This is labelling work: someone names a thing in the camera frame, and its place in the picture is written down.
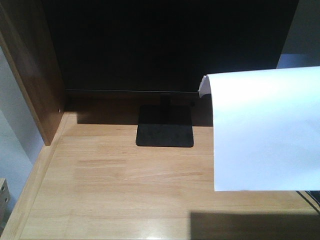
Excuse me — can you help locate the wooden desk with drawers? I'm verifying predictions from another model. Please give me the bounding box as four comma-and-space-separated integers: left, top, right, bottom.
0, 0, 320, 240

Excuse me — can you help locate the white paper sheet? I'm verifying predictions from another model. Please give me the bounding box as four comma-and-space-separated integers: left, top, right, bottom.
198, 66, 320, 191

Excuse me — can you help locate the black monitor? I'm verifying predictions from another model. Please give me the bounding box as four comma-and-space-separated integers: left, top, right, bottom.
42, 0, 298, 92

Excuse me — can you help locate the black monitor stand base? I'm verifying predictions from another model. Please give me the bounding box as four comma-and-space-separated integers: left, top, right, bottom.
135, 96, 194, 148

